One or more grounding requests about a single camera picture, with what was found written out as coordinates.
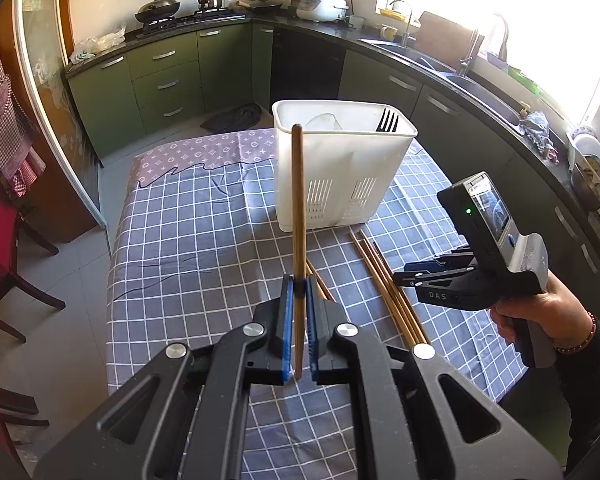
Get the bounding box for sliding glass door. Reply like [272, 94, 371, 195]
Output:
[12, 0, 107, 233]

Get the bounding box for red wooden chair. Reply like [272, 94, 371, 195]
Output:
[0, 180, 67, 344]

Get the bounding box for white bowl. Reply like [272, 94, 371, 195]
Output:
[569, 127, 600, 171]

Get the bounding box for steel double sink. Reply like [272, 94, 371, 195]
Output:
[360, 37, 526, 127]

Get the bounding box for white plastic bags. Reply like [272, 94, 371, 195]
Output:
[70, 22, 129, 64]

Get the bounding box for red checked apron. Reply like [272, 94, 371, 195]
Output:
[0, 25, 47, 199]

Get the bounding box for white rice cooker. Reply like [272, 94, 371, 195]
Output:
[296, 0, 350, 23]

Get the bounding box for metal bowl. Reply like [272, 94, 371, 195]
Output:
[570, 160, 600, 212]

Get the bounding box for person's right hand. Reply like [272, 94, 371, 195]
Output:
[489, 276, 598, 357]

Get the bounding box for white plastic utensil holder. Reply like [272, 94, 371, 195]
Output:
[271, 100, 417, 233]

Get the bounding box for wooden cutting board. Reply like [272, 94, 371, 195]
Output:
[417, 10, 477, 54]

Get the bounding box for dark floor mat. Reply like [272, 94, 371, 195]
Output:
[200, 103, 264, 134]

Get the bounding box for black wok with lid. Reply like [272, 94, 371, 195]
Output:
[135, 0, 182, 24]

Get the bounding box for black frying pan with lid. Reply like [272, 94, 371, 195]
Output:
[229, 0, 284, 14]

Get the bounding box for slender single wooden chopstick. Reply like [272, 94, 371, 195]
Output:
[291, 124, 307, 381]

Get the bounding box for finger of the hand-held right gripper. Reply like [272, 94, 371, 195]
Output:
[392, 266, 478, 290]
[404, 247, 475, 274]

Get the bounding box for tall steel faucet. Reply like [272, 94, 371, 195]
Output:
[457, 12, 510, 77]

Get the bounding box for green plastic container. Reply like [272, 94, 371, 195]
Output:
[485, 52, 542, 94]

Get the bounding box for dark wooden chair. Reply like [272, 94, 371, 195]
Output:
[0, 379, 52, 463]

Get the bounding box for translucent plastic utensil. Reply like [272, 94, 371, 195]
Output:
[305, 112, 344, 131]

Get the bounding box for black gas stove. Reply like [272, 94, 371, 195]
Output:
[135, 9, 253, 37]

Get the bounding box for black plastic fork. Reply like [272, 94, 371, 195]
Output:
[375, 108, 400, 134]

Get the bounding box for red bead bracelet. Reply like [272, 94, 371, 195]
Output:
[554, 311, 598, 354]

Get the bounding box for kitchen window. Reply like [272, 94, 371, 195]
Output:
[375, 0, 600, 128]

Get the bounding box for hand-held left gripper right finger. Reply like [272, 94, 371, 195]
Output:
[306, 275, 564, 480]

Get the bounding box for bunch of wooden chopsticks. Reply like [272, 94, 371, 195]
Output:
[305, 229, 432, 350]

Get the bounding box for dark stone countertop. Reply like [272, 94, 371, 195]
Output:
[62, 10, 600, 243]

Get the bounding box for small steel faucet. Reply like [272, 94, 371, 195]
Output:
[389, 0, 417, 49]

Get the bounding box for black built-in appliance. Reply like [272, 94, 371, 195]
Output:
[271, 27, 349, 112]

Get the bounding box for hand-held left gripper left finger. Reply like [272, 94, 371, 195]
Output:
[32, 274, 296, 480]

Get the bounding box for blue checked tablecloth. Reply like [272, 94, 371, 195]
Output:
[107, 127, 528, 480]

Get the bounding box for crumpled grey cloth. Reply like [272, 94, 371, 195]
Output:
[520, 111, 561, 164]

